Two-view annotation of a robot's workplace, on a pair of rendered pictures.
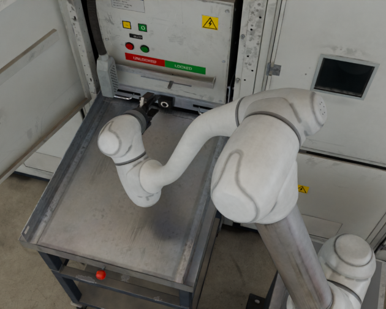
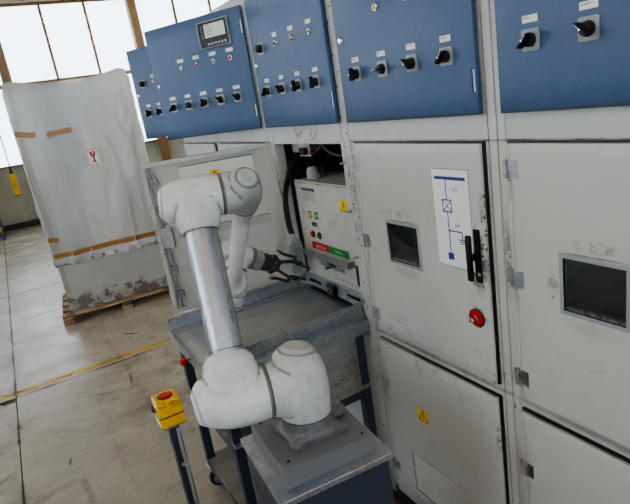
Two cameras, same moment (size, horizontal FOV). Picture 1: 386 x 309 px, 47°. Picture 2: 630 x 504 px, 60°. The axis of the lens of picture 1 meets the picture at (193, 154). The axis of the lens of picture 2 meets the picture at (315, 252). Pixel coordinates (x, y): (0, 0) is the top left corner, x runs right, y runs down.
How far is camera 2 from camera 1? 1.70 m
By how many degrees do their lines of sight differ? 52
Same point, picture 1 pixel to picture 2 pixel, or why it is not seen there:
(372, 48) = (409, 208)
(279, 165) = (188, 185)
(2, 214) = not seen: hidden behind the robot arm
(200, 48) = (343, 232)
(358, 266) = (282, 353)
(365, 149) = (447, 345)
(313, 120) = (233, 177)
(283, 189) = (185, 200)
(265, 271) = not seen: outside the picture
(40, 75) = (252, 242)
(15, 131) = not seen: hidden behind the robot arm
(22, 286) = (199, 450)
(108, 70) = (290, 246)
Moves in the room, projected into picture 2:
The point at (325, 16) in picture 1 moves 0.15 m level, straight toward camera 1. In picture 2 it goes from (377, 181) to (340, 191)
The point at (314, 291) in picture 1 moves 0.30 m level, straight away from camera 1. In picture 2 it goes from (209, 320) to (311, 300)
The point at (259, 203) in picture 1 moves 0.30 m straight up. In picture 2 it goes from (162, 197) to (138, 93)
